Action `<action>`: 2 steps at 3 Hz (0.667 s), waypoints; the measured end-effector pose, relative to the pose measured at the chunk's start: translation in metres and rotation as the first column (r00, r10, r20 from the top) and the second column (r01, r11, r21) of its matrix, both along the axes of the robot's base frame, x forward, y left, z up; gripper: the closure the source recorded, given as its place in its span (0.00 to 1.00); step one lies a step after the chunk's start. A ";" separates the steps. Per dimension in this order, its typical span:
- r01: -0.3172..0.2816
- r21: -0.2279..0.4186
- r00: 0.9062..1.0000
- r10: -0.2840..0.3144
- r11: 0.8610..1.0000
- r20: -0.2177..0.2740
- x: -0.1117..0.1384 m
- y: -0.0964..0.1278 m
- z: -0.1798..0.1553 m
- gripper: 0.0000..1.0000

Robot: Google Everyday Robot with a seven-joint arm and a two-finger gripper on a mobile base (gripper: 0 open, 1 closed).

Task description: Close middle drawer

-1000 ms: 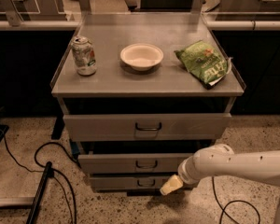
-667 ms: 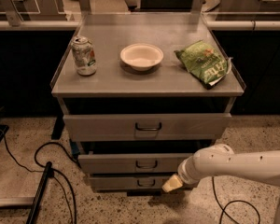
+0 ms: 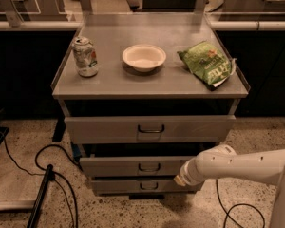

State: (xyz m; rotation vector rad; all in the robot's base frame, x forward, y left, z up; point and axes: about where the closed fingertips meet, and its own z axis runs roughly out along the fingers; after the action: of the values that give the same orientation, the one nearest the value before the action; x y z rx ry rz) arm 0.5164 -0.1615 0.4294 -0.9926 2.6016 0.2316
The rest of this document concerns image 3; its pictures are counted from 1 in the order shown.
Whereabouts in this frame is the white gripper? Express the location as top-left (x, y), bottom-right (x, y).
top-left (174, 159), bottom-right (205, 186)

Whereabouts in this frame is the grey drawer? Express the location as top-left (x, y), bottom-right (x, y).
top-left (90, 178), bottom-right (202, 196)
top-left (80, 156), bottom-right (192, 178)
top-left (65, 115), bottom-right (236, 144)

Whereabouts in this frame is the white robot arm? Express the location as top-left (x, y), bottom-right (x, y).
top-left (174, 144), bottom-right (285, 228)

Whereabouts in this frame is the grey bottom drawer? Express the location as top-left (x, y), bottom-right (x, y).
top-left (90, 178), bottom-right (202, 196)

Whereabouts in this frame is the grey top drawer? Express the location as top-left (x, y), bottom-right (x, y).
top-left (65, 115), bottom-right (236, 144)

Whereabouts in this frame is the grey metal drawer cabinet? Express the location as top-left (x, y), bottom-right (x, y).
top-left (50, 12), bottom-right (251, 163)

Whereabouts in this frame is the green chip bag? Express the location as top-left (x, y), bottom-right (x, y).
top-left (178, 41), bottom-right (236, 90)

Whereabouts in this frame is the white paper bowl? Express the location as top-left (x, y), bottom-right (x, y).
top-left (123, 44), bottom-right (166, 72)

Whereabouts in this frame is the black floor bar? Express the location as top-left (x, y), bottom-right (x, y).
top-left (27, 164), bottom-right (53, 228)

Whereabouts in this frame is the crushed white soda can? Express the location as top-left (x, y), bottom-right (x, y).
top-left (71, 36), bottom-right (98, 77)

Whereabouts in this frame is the black cable right floor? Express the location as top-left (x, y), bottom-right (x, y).
top-left (215, 178), bottom-right (266, 228)

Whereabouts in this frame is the black cable floor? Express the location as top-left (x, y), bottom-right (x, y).
top-left (0, 128), bottom-right (88, 228)
top-left (215, 178), bottom-right (266, 228)

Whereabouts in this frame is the black cable left floor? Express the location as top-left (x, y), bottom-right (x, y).
top-left (0, 128), bottom-right (88, 228)

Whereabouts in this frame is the white horizontal rail pipe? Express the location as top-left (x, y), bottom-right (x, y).
top-left (0, 21), bottom-right (285, 31)

